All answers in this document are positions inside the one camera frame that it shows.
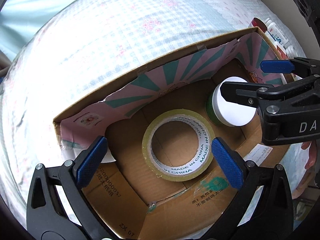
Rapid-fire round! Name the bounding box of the small grey cream jar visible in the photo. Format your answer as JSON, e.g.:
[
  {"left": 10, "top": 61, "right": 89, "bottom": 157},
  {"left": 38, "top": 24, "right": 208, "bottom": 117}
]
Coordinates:
[{"left": 285, "top": 45, "right": 298, "bottom": 59}]

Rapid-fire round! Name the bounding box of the white lid green jar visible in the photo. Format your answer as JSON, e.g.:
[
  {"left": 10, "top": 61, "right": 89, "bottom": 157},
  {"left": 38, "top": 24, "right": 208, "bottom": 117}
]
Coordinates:
[{"left": 205, "top": 76, "right": 256, "bottom": 127}]

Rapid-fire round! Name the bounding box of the white pill bottle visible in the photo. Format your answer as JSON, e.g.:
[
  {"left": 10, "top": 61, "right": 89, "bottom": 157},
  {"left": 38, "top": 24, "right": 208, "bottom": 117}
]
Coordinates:
[{"left": 265, "top": 18, "right": 289, "bottom": 46}]

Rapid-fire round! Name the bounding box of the yellow tape roll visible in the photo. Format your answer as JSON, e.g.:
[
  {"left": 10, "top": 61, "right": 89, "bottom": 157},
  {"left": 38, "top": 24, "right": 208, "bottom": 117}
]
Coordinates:
[{"left": 141, "top": 109, "right": 215, "bottom": 182}]

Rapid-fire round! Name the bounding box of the person's right hand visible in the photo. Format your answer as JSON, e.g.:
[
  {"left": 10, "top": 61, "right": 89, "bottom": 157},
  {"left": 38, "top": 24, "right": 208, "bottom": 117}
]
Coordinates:
[{"left": 301, "top": 141, "right": 317, "bottom": 170}]

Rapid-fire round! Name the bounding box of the open cardboard box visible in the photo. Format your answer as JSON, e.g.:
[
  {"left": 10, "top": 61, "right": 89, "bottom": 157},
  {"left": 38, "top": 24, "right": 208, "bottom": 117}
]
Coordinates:
[{"left": 54, "top": 28, "right": 289, "bottom": 239}]

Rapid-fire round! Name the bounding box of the floral checked bed sheet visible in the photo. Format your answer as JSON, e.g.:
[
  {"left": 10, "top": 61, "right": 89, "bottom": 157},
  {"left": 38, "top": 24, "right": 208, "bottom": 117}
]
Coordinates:
[{"left": 1, "top": 0, "right": 319, "bottom": 225}]

